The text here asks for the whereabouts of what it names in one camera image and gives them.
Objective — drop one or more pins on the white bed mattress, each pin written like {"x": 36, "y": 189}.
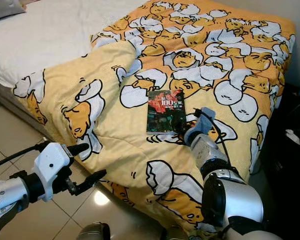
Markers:
{"x": 55, "y": 35}

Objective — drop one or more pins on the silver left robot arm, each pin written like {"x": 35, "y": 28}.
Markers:
{"x": 2, "y": 197}

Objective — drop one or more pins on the cream long pillow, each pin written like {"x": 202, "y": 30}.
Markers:
{"x": 30, "y": 2}

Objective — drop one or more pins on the silver left robot leg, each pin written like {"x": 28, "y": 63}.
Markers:
{"x": 94, "y": 232}

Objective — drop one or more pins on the grey pillow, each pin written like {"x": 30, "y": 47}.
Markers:
{"x": 2, "y": 9}

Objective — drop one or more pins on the silver right robot leg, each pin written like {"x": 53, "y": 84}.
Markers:
{"x": 172, "y": 234}

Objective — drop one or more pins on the grey bed base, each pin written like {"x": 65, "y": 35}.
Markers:
{"x": 10, "y": 102}

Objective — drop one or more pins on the dark cover book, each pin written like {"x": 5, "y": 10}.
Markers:
{"x": 162, "y": 112}

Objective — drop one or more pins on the silver robot leg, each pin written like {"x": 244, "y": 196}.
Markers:
{"x": 94, "y": 232}
{"x": 172, "y": 234}

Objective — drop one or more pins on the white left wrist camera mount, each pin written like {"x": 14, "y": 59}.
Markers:
{"x": 50, "y": 162}

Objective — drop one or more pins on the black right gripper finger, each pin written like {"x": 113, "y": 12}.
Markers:
{"x": 181, "y": 123}

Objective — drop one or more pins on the yellow egg-print blanket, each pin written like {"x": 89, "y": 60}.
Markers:
{"x": 130, "y": 145}

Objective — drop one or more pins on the small white object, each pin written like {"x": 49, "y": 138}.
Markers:
{"x": 292, "y": 137}

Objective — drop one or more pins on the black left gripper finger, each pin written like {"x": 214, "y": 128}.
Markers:
{"x": 89, "y": 182}
{"x": 77, "y": 149}

